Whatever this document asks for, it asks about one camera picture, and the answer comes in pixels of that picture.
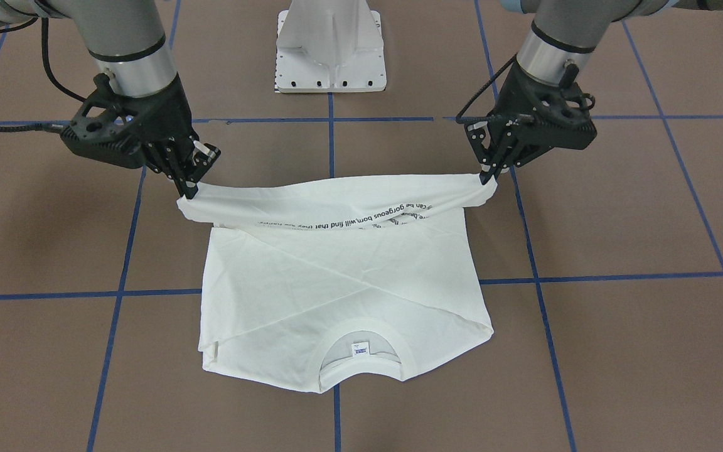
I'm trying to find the white metal base plate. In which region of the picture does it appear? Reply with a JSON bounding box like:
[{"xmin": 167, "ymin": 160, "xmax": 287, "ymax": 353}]
[{"xmin": 274, "ymin": 1, "xmax": 387, "ymax": 94}]

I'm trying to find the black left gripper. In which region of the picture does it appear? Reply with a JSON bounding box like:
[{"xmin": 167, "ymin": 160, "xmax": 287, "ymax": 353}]
[{"xmin": 465, "ymin": 60, "xmax": 597, "ymax": 185}]

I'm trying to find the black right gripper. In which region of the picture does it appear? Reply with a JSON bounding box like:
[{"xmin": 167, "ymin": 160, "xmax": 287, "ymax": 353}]
[{"xmin": 60, "ymin": 73, "xmax": 221, "ymax": 200}]

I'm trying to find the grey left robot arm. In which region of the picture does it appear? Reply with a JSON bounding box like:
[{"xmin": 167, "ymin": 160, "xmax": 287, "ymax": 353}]
[{"xmin": 454, "ymin": 1, "xmax": 723, "ymax": 184}]

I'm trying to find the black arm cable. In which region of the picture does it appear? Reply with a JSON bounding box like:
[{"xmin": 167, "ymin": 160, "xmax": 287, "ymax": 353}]
[
  {"xmin": 456, "ymin": 53, "xmax": 525, "ymax": 125},
  {"xmin": 0, "ymin": 16, "xmax": 95, "ymax": 134}
]

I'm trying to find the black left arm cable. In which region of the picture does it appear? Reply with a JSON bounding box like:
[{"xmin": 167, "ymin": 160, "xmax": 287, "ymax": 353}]
[{"xmin": 456, "ymin": 53, "xmax": 525, "ymax": 125}]

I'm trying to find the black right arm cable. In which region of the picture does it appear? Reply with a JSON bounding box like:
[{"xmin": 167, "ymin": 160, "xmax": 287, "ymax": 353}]
[{"xmin": 0, "ymin": 16, "xmax": 95, "ymax": 134}]

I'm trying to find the white printed t-shirt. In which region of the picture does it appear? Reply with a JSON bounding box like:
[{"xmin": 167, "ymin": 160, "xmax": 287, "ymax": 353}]
[{"xmin": 177, "ymin": 174, "xmax": 498, "ymax": 393}]

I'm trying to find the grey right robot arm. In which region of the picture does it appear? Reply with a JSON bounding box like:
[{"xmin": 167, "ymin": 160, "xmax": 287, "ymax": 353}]
[{"xmin": 0, "ymin": 1, "xmax": 221, "ymax": 198}]

